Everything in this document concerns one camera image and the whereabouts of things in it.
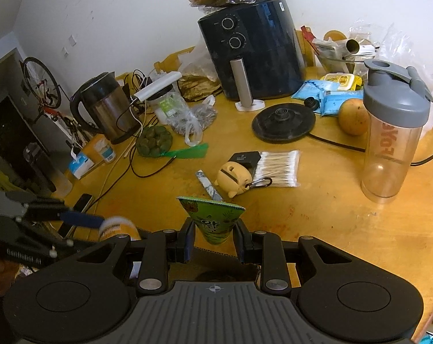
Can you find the yellow wipes pack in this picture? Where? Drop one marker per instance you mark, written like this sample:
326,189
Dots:
340,81

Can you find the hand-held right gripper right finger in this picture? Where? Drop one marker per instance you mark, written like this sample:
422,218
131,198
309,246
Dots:
239,242

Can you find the orange round container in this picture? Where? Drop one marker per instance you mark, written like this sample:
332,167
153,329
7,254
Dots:
334,36

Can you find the clear shaker bottle grey lid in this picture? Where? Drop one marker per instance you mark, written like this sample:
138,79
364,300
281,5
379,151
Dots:
392,143

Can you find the dark cabinet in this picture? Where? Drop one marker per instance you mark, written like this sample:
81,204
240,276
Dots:
12,125

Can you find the black kettle base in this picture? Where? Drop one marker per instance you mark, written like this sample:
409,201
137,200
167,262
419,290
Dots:
282,123

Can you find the red packet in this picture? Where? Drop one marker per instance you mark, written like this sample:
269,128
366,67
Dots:
308,36

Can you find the green snack packet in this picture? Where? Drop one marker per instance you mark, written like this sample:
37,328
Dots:
212,222

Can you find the bagged steel wool scrubbers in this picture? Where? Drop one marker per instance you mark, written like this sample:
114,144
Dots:
198,118

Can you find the small foil tube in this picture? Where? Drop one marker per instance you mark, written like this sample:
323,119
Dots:
207,184

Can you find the cup with blue label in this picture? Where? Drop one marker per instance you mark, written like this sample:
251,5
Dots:
107,152

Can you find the red bicycle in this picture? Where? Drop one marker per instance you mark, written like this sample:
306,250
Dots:
44,86

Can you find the black carabiner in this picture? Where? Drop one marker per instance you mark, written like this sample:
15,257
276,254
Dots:
261,183

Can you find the plastic jar green label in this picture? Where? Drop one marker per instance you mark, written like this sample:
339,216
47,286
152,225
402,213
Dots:
171,109

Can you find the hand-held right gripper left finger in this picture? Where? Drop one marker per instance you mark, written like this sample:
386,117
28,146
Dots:
187,240

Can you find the blue tissue box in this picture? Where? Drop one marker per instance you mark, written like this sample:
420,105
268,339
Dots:
80,165

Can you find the white pill bottle yellow label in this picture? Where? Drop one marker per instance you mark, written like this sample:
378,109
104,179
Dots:
119,227

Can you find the green mesh bag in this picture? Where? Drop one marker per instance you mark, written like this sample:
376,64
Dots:
153,141

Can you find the brown flatbread pile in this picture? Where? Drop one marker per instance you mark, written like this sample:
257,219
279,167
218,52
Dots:
200,87

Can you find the small black cap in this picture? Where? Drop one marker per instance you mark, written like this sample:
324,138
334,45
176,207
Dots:
311,103

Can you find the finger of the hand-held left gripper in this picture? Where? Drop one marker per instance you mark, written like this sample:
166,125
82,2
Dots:
82,219
64,242

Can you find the yellow earbud case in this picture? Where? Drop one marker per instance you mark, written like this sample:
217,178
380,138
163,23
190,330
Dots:
232,179

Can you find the clear plastic bag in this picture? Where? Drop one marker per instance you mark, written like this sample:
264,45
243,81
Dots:
202,61

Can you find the steel electric kettle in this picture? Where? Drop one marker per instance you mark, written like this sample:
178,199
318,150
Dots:
101,111

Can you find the orange fruit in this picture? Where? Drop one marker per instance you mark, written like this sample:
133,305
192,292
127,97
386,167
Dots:
352,116

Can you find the dark blue air fryer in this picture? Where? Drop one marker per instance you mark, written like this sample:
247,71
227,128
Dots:
259,53

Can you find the foil roll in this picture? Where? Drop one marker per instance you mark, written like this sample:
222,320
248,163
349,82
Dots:
358,47

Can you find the white plastic bags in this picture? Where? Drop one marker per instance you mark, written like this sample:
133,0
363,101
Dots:
417,53

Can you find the white wall switch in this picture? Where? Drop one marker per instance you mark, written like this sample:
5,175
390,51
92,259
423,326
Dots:
70,44

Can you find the small black box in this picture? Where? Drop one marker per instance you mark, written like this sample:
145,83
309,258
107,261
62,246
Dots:
243,159

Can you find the cotton swab bag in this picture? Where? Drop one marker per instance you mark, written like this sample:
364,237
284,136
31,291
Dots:
279,168

